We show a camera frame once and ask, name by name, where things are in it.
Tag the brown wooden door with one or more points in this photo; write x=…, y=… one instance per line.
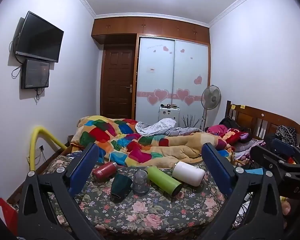
x=117, y=80

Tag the red plush toy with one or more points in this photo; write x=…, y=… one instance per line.
x=235, y=135

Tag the dark green cup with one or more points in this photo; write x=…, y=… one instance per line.
x=121, y=185

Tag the wall socket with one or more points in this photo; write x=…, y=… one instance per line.
x=41, y=148

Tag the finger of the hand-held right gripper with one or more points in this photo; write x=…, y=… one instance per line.
x=265, y=158
x=283, y=148

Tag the colourful patchwork blanket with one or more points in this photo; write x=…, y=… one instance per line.
x=120, y=140

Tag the yellow foam tube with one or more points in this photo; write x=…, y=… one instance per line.
x=33, y=150

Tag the sliding-door wardrobe with hearts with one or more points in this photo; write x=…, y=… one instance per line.
x=160, y=75

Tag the black bag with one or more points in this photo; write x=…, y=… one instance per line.
x=228, y=123

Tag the grey crumpled cloth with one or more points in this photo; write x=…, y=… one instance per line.
x=155, y=127

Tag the standing pedestal fan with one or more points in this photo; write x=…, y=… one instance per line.
x=211, y=96

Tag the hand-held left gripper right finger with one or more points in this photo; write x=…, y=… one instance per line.
x=216, y=172

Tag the red bag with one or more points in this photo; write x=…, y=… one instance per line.
x=7, y=212

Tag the person's right hand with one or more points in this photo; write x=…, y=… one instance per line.
x=287, y=207

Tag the black and white patterned cloth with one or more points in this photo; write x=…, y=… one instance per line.
x=286, y=133

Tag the bundle of dark twigs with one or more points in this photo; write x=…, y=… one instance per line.
x=190, y=122

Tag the white thermos bottle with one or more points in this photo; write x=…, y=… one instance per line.
x=188, y=173

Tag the wooden bed headboard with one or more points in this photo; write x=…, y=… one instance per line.
x=250, y=115

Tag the clear glass cup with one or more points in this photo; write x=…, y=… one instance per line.
x=140, y=183

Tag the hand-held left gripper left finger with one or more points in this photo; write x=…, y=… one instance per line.
x=83, y=171

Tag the wall-mounted black television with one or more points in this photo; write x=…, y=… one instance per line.
x=40, y=37

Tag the small wall-mounted black monitor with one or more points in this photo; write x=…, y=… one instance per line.
x=35, y=73

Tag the wooden overhead cabinet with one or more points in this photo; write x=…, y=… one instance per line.
x=150, y=26

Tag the floral bed sheet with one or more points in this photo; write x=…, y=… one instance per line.
x=145, y=212

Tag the green thermos bottle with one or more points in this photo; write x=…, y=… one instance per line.
x=162, y=179

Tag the pink clothing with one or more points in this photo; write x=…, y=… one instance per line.
x=216, y=130

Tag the pile of clothes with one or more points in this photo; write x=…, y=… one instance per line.
x=245, y=147

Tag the white appliance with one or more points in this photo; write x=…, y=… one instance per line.
x=168, y=114

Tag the red thermos bottle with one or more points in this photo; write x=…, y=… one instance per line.
x=103, y=172

